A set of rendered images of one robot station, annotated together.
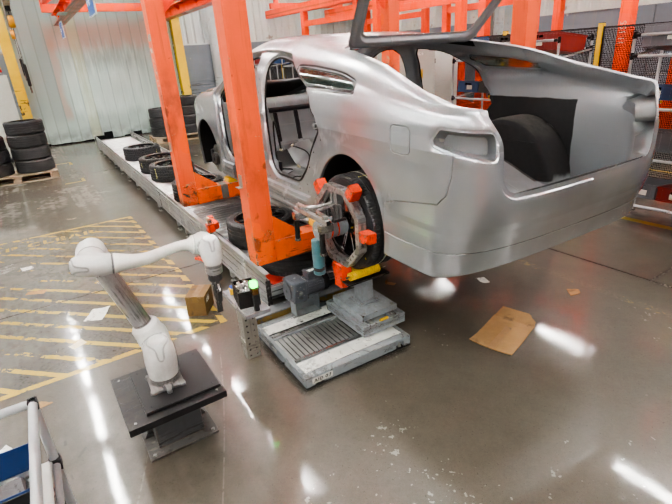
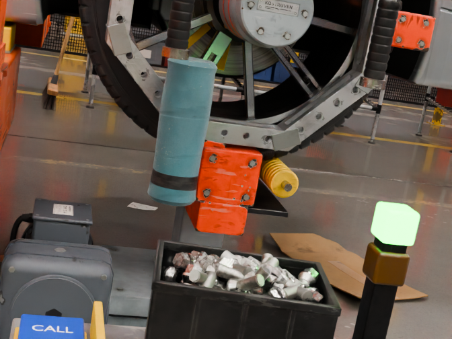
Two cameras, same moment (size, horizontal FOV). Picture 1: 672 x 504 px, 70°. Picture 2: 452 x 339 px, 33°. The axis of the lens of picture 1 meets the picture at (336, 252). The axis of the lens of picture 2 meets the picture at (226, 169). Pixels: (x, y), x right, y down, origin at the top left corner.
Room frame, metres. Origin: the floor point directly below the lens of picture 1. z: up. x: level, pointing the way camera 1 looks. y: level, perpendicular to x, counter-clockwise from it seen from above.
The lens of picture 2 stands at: (2.58, 1.40, 0.86)
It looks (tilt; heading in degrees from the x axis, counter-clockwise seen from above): 13 degrees down; 287
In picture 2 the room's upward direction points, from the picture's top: 10 degrees clockwise
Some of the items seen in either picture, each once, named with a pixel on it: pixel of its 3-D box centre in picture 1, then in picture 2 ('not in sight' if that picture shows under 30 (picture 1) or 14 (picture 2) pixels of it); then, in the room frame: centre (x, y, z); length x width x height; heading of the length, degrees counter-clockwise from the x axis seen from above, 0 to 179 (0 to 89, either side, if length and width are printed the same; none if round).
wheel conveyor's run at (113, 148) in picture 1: (141, 160); not in sight; (9.46, 3.69, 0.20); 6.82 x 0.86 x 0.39; 30
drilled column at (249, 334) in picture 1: (248, 328); not in sight; (2.84, 0.64, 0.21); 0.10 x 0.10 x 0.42; 30
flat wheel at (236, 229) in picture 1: (261, 227); not in sight; (4.42, 0.71, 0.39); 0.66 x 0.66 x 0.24
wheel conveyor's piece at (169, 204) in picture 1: (203, 203); not in sight; (6.07, 1.70, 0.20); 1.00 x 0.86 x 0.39; 30
